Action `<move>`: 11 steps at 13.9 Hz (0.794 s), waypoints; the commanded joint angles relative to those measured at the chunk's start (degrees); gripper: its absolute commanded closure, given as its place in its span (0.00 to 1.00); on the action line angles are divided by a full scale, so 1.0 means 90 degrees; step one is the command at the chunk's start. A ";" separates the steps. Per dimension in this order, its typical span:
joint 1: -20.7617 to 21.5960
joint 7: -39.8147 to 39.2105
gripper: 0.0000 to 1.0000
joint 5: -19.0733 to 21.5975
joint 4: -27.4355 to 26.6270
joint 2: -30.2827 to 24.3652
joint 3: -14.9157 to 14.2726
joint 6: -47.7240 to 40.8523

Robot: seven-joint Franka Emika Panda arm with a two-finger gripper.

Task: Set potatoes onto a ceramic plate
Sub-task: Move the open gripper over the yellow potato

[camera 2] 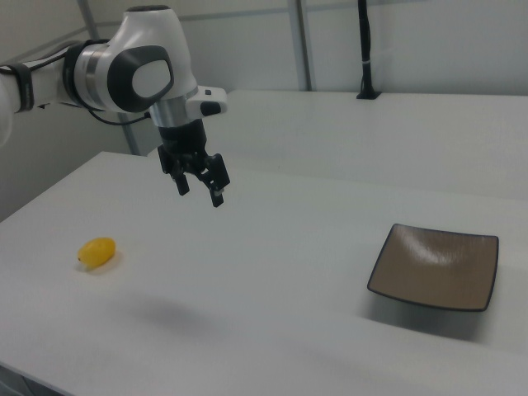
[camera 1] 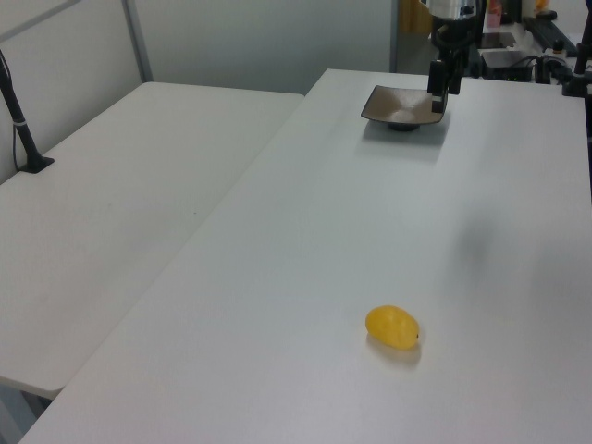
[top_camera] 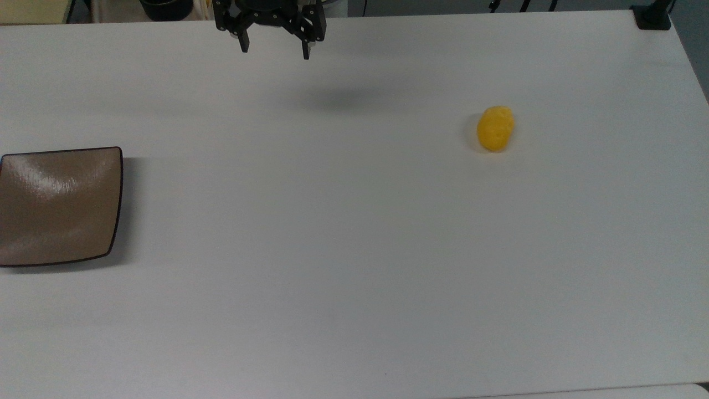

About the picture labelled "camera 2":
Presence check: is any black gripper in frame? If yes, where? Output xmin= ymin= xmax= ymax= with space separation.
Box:
xmin=157 ymin=118 xmax=231 ymax=209

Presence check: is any brown square ceramic plate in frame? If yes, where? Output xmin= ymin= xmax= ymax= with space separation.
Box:
xmin=366 ymin=223 xmax=501 ymax=313

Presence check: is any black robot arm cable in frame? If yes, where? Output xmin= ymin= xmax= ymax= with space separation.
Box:
xmin=87 ymin=107 xmax=152 ymax=126

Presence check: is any black strap on arm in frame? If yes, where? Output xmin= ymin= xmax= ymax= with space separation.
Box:
xmin=12 ymin=63 xmax=35 ymax=113

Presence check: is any black camera stand white band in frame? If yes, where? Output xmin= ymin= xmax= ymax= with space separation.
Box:
xmin=356 ymin=0 xmax=381 ymax=101

